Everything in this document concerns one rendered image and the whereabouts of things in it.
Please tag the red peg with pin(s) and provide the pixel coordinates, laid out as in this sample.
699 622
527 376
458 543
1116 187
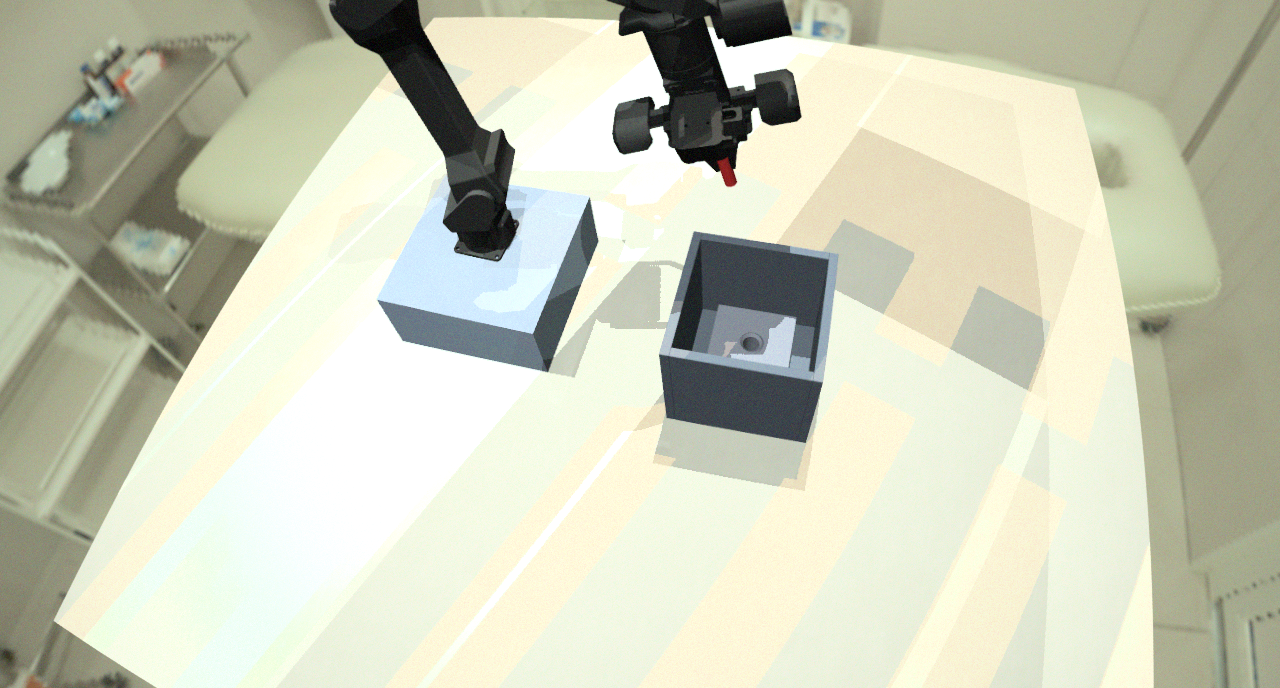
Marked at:
727 173

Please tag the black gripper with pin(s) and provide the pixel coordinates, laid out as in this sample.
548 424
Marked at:
775 96

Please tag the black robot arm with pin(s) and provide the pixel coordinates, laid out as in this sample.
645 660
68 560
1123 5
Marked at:
704 124

